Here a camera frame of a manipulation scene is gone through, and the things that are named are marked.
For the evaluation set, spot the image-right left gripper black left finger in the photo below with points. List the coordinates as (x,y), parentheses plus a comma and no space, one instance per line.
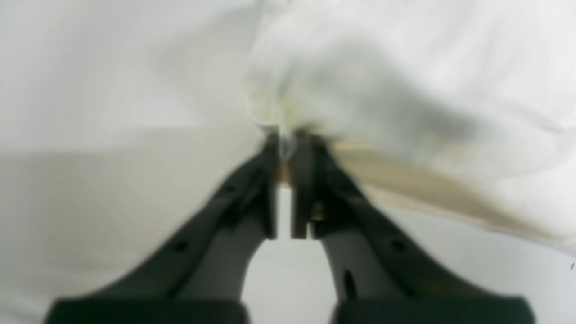
(197,275)

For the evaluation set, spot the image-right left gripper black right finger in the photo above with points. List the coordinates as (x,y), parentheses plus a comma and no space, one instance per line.
(380,274)

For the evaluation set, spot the white printed T-shirt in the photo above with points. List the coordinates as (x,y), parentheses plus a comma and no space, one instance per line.
(120,117)

